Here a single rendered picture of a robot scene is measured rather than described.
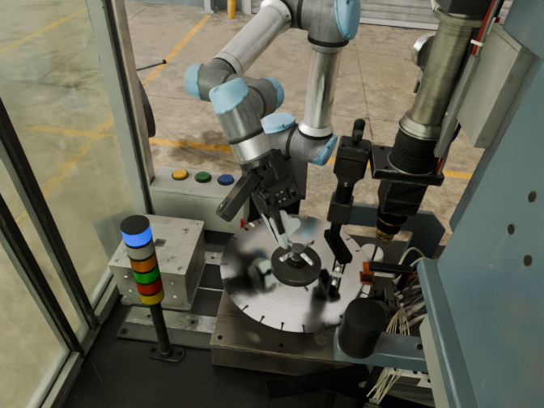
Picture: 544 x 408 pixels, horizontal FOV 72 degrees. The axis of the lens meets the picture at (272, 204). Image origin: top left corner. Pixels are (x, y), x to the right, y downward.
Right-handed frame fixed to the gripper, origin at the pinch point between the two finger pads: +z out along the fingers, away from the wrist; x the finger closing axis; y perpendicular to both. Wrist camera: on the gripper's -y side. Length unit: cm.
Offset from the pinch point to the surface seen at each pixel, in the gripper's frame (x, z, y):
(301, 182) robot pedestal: 51, 6, 32
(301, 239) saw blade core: 4.2, 3.3, 6.5
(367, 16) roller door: 437, -53, 406
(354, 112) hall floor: 228, 29, 187
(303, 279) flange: -6.1, 6.6, -0.3
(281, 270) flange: -2.7, 3.9, -3.1
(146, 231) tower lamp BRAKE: -10.4, -19.1, -22.9
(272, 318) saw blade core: -10.1, 7.6, -10.5
